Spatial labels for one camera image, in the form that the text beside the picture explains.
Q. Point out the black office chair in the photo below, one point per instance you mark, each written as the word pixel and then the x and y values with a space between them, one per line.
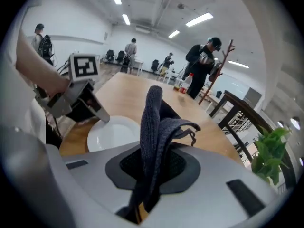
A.
pixel 110 54
pixel 155 65
pixel 120 56

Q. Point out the dark curved-back chair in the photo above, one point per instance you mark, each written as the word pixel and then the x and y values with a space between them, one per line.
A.
pixel 240 103

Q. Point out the dark blue cloth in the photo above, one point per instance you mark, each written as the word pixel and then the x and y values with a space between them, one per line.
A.
pixel 149 127

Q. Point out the clear bottle with red label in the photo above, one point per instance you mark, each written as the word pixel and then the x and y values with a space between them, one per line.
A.
pixel 186 83

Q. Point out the black pendant lamp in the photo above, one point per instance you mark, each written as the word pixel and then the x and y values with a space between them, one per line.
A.
pixel 280 124
pixel 295 123

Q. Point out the brown wooden coat rack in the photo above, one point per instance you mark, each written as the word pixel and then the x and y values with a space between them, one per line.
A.
pixel 221 65

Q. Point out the green potted plant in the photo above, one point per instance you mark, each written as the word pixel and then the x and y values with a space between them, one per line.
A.
pixel 270 151

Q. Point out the small glass jar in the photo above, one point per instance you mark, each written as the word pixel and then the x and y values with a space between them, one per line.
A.
pixel 176 87

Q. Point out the white plate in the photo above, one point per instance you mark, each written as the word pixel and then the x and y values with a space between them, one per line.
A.
pixel 114 134

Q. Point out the white table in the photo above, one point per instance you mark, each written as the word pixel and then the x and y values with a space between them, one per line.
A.
pixel 140 63

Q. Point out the person's white shirt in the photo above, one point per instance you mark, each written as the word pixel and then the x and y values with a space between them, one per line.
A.
pixel 28 117

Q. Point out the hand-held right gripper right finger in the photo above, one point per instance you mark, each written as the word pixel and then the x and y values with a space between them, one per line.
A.
pixel 209 198

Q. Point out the white wall air conditioner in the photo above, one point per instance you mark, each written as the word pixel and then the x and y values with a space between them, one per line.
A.
pixel 142 30

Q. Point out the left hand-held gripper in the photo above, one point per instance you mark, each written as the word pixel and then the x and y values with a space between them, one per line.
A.
pixel 83 66

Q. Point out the person's left forearm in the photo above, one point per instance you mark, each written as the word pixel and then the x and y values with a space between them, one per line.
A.
pixel 40 68

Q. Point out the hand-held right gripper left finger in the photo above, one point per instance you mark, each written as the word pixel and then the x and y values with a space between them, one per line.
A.
pixel 95 186

